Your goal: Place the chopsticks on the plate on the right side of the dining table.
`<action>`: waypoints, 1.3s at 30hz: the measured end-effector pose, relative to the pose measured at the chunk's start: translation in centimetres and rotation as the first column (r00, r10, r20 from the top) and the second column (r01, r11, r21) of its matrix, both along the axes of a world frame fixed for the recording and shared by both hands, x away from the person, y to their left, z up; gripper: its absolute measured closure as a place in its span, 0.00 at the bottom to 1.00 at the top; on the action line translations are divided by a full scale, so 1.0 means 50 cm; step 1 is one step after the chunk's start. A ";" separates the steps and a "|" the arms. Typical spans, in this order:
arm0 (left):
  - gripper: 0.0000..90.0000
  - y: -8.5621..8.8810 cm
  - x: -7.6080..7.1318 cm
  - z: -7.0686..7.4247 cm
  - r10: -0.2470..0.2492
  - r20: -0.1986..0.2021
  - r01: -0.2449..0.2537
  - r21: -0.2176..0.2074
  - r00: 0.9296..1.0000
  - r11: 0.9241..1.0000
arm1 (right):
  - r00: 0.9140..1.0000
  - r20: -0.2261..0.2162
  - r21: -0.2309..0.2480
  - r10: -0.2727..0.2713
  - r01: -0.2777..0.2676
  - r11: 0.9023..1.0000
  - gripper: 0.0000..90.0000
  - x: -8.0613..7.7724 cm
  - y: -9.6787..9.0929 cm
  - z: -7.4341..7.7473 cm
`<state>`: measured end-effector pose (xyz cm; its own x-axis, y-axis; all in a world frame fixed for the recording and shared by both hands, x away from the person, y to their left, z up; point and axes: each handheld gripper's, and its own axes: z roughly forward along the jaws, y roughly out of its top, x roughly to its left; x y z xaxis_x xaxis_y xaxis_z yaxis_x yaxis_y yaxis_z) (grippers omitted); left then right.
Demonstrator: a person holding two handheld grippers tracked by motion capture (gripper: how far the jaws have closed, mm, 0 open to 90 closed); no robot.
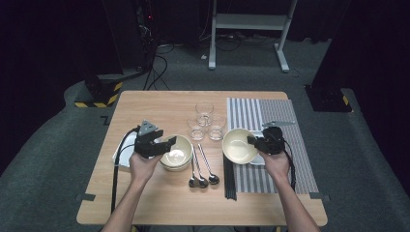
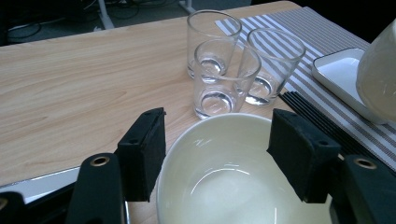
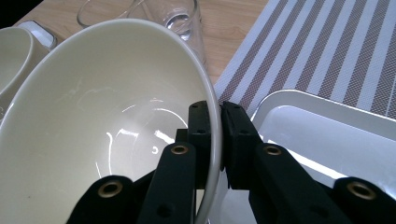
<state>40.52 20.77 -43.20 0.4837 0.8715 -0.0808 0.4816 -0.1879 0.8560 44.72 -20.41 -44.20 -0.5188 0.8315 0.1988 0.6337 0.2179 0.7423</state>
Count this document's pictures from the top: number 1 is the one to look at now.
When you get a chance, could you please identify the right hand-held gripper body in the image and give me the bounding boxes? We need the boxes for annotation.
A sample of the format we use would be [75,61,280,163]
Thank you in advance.
[255,120,297,156]

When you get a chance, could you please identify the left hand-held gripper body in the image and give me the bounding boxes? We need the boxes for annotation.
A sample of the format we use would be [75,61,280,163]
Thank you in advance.
[134,120,164,159]

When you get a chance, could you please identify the cream bowl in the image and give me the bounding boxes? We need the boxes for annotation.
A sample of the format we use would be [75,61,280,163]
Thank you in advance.
[160,134,193,169]
[221,128,259,165]
[160,162,191,172]

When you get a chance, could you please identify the bundle of black chopsticks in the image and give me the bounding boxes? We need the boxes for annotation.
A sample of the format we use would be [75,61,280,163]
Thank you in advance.
[222,154,238,201]

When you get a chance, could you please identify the person's left hand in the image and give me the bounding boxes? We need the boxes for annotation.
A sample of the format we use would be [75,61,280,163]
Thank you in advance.
[129,153,162,187]

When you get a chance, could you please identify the person's right hand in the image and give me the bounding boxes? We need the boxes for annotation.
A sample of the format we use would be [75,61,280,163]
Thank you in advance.
[259,150,291,185]

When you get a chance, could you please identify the clear drinking glass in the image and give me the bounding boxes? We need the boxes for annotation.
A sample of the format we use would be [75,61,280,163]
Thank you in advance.
[207,113,228,141]
[194,101,215,128]
[187,115,207,142]

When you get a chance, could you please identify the striped woven placemat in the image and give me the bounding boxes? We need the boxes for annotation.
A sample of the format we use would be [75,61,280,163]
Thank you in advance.
[226,97,320,195]

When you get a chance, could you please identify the black base yellow mark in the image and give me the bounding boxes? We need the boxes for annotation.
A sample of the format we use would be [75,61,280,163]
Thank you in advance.
[304,84,353,113]

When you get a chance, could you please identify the black yellow striped base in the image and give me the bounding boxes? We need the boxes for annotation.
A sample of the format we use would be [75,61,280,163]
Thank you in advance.
[74,74,124,109]

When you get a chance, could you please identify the dark equipment rack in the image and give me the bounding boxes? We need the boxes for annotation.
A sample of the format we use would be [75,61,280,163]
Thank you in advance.
[134,0,159,71]

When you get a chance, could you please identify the white metal stand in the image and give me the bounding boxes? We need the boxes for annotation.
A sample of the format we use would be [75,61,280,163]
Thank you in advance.
[208,0,298,73]

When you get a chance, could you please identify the dark curtain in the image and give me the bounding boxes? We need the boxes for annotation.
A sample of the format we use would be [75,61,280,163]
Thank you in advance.
[0,0,125,177]
[310,0,410,194]

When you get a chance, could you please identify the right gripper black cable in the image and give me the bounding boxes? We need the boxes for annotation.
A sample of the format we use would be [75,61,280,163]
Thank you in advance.
[283,139,298,191]

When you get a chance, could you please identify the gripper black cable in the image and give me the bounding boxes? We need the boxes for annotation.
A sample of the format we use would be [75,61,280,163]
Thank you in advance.
[283,139,298,191]
[110,127,141,215]

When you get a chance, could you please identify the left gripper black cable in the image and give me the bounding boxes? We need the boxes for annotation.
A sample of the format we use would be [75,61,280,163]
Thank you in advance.
[110,127,141,215]

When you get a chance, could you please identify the black floor cables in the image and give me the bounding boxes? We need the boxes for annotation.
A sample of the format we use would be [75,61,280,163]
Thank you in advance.
[142,42,171,92]

